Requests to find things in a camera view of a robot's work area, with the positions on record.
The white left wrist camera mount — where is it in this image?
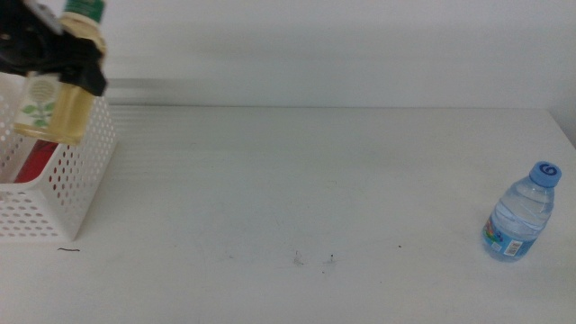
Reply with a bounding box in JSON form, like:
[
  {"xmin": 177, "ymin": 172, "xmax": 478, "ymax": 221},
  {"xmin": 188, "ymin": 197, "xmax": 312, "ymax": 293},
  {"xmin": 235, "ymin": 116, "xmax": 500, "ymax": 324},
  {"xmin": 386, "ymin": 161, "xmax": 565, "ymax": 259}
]
[{"xmin": 24, "ymin": 0, "xmax": 64, "ymax": 36}]

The yellow tea bottle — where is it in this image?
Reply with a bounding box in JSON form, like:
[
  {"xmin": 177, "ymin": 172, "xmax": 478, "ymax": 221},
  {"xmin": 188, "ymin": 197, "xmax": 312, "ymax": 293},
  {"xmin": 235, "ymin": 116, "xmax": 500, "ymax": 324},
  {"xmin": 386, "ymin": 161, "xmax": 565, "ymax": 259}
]
[{"xmin": 13, "ymin": 0, "xmax": 108, "ymax": 146}]

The red soda can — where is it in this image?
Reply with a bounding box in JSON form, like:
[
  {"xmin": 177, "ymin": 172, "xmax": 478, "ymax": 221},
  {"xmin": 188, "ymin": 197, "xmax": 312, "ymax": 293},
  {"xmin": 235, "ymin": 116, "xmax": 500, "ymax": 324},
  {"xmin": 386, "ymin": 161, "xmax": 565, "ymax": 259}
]
[{"xmin": 13, "ymin": 139, "xmax": 60, "ymax": 184}]

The clear water bottle blue cap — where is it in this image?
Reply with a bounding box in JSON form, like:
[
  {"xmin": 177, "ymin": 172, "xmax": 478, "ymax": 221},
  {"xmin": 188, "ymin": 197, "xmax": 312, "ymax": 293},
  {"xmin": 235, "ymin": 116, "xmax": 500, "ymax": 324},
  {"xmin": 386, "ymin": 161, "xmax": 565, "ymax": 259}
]
[{"xmin": 481, "ymin": 160, "xmax": 563, "ymax": 263}]

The white perforated plastic basket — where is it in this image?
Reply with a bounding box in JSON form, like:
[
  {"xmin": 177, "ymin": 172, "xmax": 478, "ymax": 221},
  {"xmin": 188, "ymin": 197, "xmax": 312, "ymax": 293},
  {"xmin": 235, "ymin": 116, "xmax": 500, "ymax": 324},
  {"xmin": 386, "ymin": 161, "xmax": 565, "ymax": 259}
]
[{"xmin": 0, "ymin": 74, "xmax": 122, "ymax": 242}]

